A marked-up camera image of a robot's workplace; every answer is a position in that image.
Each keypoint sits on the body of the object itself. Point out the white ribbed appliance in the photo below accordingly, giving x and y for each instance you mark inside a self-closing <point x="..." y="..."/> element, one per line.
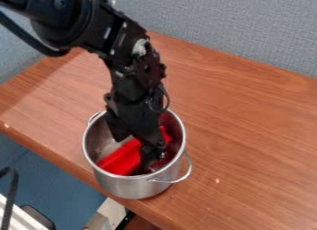
<point x="24" y="218"/>

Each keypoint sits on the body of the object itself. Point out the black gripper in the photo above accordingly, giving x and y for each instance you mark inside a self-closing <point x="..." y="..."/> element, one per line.
<point x="137" y="119"/>

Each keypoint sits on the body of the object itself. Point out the white bracket under table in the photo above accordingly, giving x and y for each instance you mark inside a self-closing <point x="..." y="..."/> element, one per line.
<point x="107" y="217"/>

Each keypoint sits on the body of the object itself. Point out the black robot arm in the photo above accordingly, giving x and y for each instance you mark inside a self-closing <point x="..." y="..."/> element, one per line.
<point x="92" y="25"/>

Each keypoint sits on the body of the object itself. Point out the metal pot with handles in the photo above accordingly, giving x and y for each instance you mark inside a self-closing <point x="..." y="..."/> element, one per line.
<point x="98" y="144"/>

